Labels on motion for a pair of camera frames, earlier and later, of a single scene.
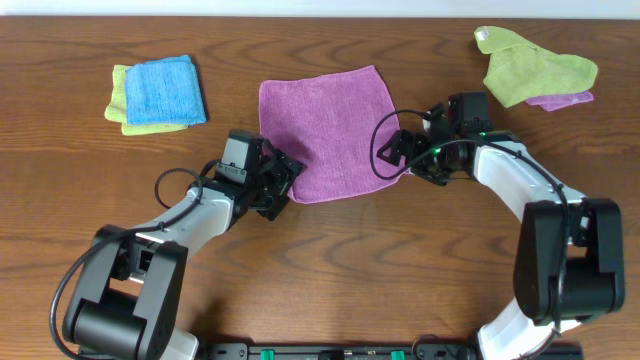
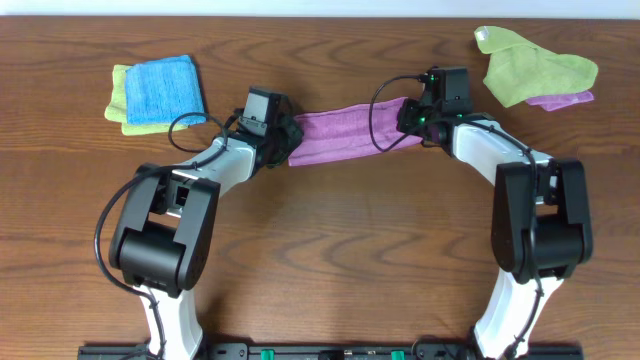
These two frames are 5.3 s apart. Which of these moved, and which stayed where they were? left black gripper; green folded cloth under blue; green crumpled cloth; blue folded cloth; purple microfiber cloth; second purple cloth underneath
Moved: left black gripper; purple microfiber cloth
Stayed: green folded cloth under blue; blue folded cloth; second purple cloth underneath; green crumpled cloth
